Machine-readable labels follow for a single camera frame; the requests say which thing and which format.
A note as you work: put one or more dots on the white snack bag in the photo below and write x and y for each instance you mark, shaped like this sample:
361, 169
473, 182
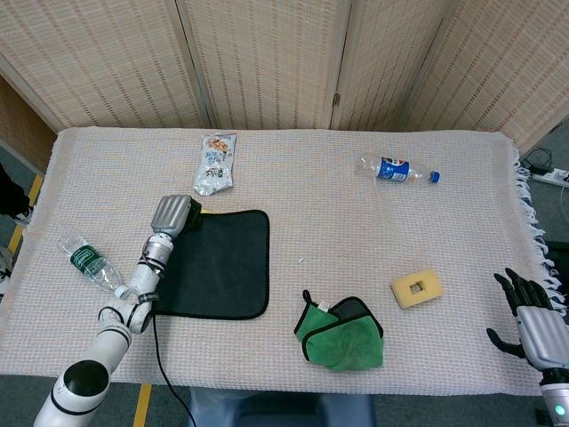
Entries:
214, 164

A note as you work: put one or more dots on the brown wooden board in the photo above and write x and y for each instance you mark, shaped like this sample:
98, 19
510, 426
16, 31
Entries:
20, 129

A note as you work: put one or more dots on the white shoe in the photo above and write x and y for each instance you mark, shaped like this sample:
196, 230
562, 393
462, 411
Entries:
23, 217

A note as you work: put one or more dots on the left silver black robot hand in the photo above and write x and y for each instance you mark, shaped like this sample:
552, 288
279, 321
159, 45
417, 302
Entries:
171, 215

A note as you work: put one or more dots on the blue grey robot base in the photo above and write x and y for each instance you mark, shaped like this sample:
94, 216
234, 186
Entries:
284, 409

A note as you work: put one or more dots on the beige bamboo folding screen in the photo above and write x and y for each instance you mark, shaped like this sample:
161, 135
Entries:
266, 58

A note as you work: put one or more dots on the white power strip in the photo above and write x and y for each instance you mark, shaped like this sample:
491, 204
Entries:
551, 176

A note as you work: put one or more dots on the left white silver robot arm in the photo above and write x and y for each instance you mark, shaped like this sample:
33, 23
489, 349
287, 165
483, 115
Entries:
111, 342

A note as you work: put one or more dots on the blue label plastic bottle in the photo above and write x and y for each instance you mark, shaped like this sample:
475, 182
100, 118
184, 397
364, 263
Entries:
393, 169

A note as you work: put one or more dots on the black trouser leg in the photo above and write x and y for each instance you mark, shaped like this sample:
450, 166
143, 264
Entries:
11, 193

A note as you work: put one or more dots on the yellow sponge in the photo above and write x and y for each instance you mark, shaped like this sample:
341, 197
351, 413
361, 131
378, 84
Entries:
429, 291

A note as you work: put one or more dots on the white woven tablecloth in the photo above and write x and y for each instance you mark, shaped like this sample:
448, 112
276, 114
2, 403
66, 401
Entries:
333, 222

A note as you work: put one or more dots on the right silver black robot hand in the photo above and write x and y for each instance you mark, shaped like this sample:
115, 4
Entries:
544, 333

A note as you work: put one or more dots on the dark green yellow-backed cloth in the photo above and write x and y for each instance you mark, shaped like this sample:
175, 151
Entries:
222, 267

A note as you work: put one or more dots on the green label plastic bottle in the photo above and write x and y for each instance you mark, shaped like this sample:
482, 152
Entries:
86, 260

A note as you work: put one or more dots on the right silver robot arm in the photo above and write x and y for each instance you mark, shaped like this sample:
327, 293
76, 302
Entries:
555, 400

